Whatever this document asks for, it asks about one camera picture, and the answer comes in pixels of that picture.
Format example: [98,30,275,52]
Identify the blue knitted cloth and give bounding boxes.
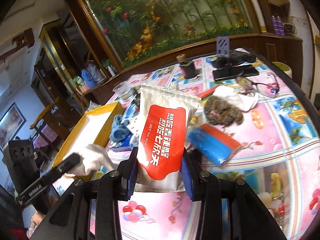
[109,114,131,142]

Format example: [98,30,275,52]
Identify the grey thermos jug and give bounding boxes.
[87,62,105,84]

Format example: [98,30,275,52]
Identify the framed painting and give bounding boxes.
[0,102,26,151]

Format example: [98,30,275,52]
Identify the brown knitted hat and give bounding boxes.
[204,95,244,126]

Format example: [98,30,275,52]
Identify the clear plastic cup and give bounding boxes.
[113,81,131,101]

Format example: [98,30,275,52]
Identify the yellow cardboard box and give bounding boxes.
[52,102,124,181]

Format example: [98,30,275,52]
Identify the purple eyeglasses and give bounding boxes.
[236,73,280,98]

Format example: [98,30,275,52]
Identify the white plastic bag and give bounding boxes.
[66,144,117,177]

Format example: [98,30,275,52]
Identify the blue red tissue pack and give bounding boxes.
[187,124,242,167]

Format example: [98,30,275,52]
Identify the red silver wet wipes pouch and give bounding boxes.
[137,84,201,192]

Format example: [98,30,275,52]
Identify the white cloth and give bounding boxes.
[213,86,259,112]

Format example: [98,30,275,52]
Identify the blue thermos jug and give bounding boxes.
[81,69,97,89]

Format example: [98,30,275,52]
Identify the black smartphone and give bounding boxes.
[213,64,259,81]

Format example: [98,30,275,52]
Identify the purple bottles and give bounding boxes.
[272,15,285,36]

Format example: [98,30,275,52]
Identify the small dark motor with spool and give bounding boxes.
[176,54,197,79]

